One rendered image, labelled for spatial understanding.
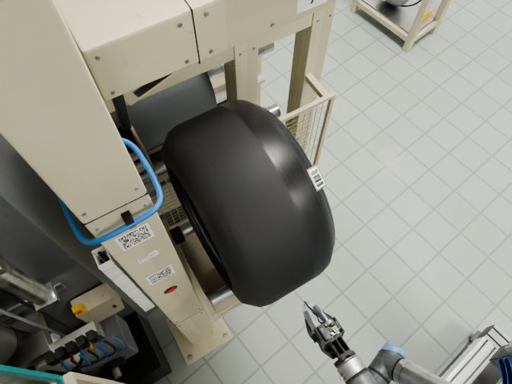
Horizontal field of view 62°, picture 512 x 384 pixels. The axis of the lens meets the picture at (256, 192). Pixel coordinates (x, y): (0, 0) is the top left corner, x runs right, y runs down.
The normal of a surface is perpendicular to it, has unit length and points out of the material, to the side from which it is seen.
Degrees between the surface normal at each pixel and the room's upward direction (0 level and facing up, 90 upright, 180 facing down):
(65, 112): 90
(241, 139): 6
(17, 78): 90
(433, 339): 0
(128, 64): 90
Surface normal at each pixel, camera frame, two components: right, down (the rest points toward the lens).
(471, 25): 0.00, -0.46
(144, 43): 0.51, 0.76
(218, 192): -0.11, -0.14
